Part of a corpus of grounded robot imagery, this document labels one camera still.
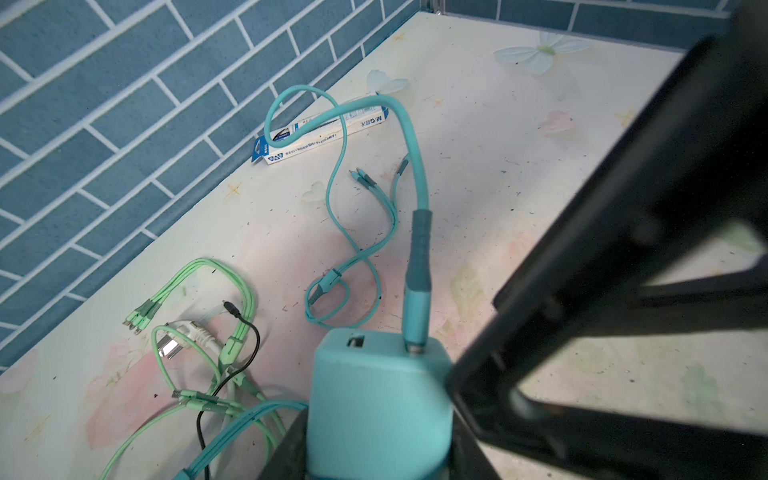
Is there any blue white toothpaste box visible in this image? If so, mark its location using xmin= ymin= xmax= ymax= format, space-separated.
xmin=251 ymin=106 xmax=389 ymax=165

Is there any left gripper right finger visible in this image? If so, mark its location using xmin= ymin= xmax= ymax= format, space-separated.
xmin=449 ymin=413 xmax=500 ymax=480

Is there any light green coiled cable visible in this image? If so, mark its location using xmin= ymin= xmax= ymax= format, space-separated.
xmin=98 ymin=257 xmax=289 ymax=480

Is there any white charger with black cable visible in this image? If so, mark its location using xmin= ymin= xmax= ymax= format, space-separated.
xmin=194 ymin=299 xmax=262 ymax=480

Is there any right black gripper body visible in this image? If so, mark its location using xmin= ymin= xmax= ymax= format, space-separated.
xmin=445 ymin=1 xmax=767 ymax=479

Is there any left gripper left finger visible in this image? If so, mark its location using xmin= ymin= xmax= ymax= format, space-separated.
xmin=258 ymin=410 xmax=308 ymax=480

